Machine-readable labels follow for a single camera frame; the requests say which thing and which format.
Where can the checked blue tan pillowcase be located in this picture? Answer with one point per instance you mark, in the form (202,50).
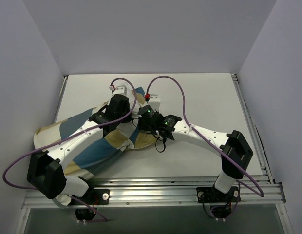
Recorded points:
(100,153)

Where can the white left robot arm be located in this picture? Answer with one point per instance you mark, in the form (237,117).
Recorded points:
(46,168)

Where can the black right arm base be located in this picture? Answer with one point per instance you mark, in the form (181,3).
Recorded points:
(212,195)

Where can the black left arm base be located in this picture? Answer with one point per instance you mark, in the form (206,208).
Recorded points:
(96,196)

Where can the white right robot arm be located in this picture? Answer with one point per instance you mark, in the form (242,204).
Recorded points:
(233,148)

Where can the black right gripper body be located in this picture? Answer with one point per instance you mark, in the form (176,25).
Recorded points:
(146,110)

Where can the aluminium table frame rail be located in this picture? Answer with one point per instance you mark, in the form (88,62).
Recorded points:
(145,178)

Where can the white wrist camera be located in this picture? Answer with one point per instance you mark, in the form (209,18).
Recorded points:
(120,90)
(154,102)

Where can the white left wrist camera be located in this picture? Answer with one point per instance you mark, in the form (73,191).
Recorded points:
(120,90)

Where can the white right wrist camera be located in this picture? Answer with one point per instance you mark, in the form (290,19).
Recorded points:
(154,102)

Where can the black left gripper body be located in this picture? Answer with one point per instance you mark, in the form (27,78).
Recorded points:
(119,102)

